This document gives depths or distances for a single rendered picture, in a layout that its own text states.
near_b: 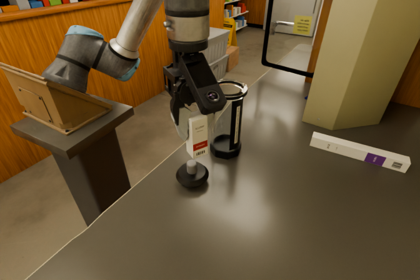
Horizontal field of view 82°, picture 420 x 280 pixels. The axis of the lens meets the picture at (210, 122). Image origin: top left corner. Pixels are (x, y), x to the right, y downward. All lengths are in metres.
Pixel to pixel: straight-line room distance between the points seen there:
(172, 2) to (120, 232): 0.50
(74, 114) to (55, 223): 1.16
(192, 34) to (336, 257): 0.53
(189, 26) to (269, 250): 0.48
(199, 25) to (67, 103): 0.65
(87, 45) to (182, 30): 0.64
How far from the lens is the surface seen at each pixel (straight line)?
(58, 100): 0.95
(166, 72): 0.50
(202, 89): 0.41
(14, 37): 2.24
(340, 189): 0.77
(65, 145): 0.95
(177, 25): 0.42
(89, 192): 1.21
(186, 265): 0.58
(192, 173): 0.67
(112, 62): 1.01
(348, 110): 0.98
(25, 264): 1.94
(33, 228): 2.08
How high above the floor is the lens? 1.46
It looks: 34 degrees down
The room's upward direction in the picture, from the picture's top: straight up
